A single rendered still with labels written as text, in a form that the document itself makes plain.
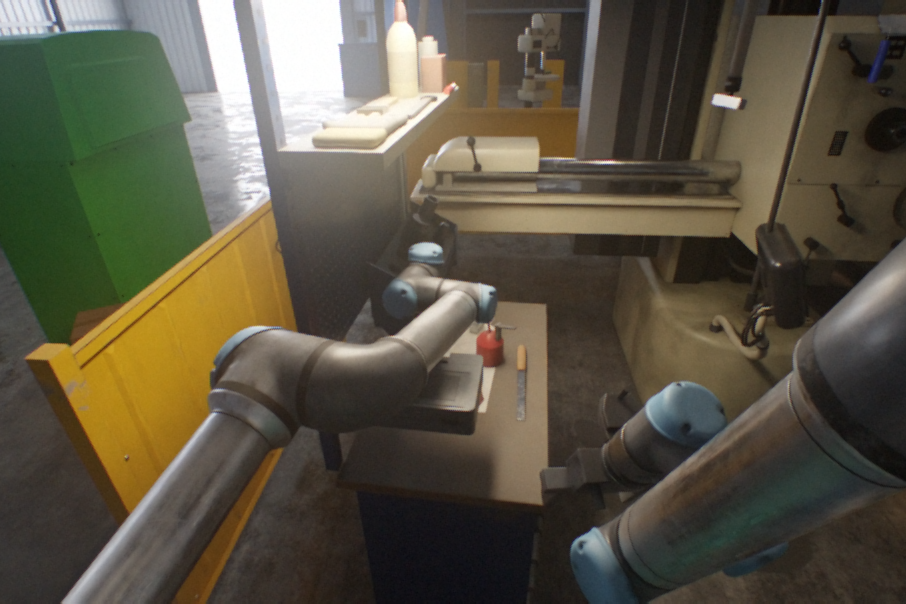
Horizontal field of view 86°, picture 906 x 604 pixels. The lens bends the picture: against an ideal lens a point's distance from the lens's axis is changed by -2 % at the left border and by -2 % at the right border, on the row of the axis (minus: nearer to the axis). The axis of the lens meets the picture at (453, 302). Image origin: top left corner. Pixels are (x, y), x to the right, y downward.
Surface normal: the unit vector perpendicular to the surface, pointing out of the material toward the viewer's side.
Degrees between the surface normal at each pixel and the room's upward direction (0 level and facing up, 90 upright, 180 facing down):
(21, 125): 80
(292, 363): 29
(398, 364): 45
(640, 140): 90
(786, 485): 96
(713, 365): 90
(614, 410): 25
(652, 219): 90
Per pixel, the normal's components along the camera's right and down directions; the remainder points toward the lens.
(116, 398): 1.00, 0.04
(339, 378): 0.17, -0.37
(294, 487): -0.01, -0.87
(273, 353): -0.09, -0.68
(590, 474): 0.15, -0.60
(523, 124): -0.09, 0.50
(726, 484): -0.96, 0.11
